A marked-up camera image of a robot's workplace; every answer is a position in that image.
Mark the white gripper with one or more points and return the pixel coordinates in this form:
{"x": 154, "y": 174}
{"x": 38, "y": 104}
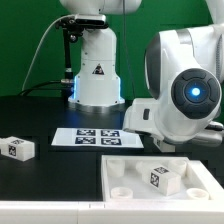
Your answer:
{"x": 211, "y": 136}

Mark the white square tabletop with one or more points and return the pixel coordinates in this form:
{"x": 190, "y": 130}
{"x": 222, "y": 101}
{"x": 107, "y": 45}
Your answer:
{"x": 121, "y": 180}

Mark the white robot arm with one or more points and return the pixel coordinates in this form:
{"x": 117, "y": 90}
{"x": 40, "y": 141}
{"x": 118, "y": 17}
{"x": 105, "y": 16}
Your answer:
{"x": 186, "y": 95}

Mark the paper sheet with tags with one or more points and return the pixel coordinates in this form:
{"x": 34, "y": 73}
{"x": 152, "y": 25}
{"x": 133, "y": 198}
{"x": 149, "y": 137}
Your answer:
{"x": 70, "y": 137}

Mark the white front fence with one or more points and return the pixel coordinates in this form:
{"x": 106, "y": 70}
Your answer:
{"x": 153, "y": 212}

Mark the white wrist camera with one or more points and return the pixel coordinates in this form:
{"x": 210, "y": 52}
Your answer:
{"x": 139, "y": 117}

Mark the black camera on stand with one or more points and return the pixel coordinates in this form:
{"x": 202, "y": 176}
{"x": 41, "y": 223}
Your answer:
{"x": 89, "y": 85}

